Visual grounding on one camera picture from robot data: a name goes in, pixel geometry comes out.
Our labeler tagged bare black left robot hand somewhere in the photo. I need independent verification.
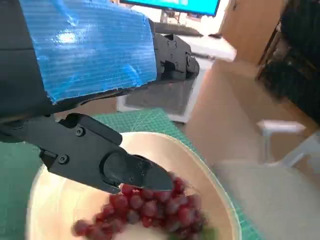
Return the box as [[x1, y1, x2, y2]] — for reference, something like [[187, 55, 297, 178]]
[[0, 0, 201, 195]]

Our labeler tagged red toy grape bunch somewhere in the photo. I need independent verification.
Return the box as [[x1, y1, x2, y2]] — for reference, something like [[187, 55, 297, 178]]
[[72, 171, 219, 240]]

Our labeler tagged white plate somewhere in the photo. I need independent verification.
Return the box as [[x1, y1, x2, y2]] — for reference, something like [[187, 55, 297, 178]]
[[26, 131, 242, 240]]

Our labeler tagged black keyboard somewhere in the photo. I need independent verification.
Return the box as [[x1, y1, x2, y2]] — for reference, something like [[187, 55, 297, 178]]
[[151, 21, 205, 38]]

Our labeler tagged white mesh-sided cabinet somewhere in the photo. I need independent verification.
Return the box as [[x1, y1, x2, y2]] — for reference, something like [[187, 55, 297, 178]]
[[116, 67, 201, 125]]

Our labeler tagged computer monitor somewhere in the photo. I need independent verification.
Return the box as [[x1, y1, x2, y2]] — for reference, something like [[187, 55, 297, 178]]
[[119, 0, 221, 18]]

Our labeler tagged white desk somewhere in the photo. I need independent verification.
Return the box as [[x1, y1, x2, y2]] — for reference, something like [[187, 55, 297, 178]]
[[149, 22, 238, 62]]

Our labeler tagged green cutting mat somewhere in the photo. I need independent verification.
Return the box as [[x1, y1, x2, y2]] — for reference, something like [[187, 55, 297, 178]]
[[0, 107, 266, 240]]

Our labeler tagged dark shelf unit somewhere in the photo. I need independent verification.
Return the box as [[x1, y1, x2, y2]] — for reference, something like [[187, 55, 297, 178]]
[[254, 0, 320, 126]]

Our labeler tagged grey chair with castors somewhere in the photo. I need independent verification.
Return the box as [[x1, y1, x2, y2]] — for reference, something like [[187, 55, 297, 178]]
[[212, 119, 320, 240]]

